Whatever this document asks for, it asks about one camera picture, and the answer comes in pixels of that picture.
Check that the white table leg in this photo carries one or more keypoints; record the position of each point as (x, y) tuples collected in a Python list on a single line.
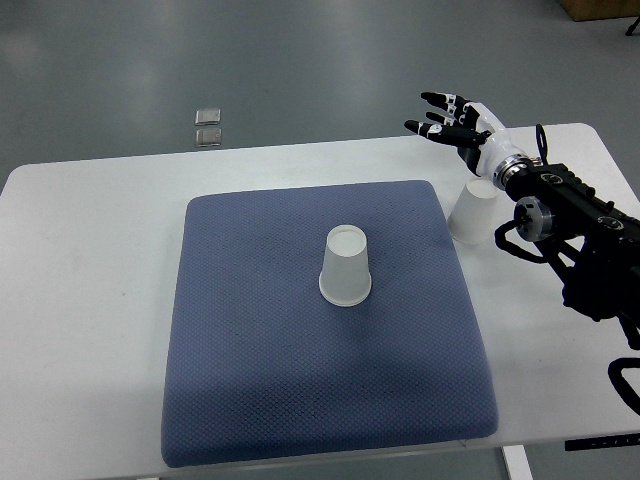
[(516, 463)]

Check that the black table control panel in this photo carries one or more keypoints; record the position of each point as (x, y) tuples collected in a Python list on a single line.
[(602, 442)]

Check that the upper metal floor plate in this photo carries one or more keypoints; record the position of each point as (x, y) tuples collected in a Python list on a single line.
[(208, 116)]

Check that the black tripod leg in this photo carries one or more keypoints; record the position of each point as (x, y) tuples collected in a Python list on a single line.
[(632, 28)]

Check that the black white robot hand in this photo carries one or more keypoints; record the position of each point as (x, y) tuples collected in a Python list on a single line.
[(482, 141)]

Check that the brown cardboard box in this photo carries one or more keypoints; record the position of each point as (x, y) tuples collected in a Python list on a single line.
[(590, 10)]

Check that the white paper cup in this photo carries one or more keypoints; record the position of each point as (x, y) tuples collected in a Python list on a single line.
[(471, 219), (345, 278)]

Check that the lower metal floor plate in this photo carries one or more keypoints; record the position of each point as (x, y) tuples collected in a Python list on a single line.
[(208, 137)]

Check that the metal floor plate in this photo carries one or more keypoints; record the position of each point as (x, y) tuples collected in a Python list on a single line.
[(208, 116), (208, 137)]

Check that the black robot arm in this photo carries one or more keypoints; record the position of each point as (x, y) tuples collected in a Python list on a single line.
[(591, 246)]

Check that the blue fabric cushion mat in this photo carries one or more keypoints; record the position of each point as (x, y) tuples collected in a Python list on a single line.
[(261, 366)]

